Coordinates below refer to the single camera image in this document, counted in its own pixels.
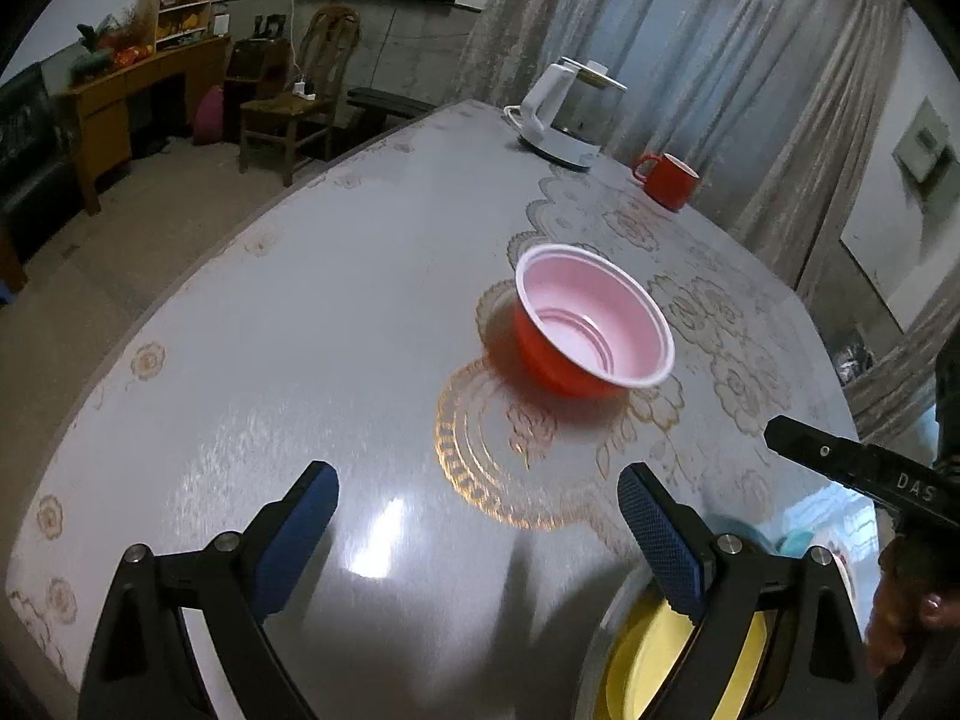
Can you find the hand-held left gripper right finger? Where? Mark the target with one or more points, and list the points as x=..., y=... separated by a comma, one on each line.
x=664, y=551

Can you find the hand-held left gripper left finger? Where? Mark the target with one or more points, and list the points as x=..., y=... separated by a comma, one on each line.
x=300, y=532

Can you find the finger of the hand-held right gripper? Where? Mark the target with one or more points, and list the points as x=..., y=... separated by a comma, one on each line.
x=814, y=450

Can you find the yellow plastic bowl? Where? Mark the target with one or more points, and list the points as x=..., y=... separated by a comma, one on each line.
x=660, y=667

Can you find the stainless steel bowl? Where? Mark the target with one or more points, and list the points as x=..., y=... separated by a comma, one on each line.
x=596, y=660

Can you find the red plastic bowl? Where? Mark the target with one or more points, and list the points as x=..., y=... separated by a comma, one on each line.
x=592, y=322

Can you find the person's right hand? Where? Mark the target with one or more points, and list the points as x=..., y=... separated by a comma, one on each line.
x=904, y=607

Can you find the small white printed plate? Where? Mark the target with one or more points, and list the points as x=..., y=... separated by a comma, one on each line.
x=844, y=570

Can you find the white panel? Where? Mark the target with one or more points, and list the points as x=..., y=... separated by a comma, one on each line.
x=907, y=262

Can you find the red mug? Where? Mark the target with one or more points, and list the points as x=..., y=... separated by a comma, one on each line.
x=671, y=180

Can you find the white electric kettle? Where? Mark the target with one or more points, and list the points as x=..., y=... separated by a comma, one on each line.
x=555, y=116

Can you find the pink bag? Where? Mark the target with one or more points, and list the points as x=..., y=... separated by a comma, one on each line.
x=210, y=116

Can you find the wooden chair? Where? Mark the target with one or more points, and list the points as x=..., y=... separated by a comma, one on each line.
x=300, y=105

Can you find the black bench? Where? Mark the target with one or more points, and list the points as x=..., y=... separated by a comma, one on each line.
x=386, y=101

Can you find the white power strip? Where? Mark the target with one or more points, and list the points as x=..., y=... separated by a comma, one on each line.
x=304, y=86

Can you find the black sofa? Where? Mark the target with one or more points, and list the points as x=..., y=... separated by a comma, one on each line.
x=30, y=157

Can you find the dark chair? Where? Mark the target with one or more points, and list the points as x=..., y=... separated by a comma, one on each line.
x=255, y=71

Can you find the wooden desk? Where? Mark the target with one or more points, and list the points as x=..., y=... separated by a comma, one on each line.
x=127, y=97

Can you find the small wooden shelf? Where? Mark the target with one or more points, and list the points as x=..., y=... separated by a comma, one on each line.
x=184, y=7

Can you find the grey wall electrical box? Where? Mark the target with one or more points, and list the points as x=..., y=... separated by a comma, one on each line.
x=926, y=146

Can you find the small picture frame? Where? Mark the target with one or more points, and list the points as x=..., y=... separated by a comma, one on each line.
x=270, y=25

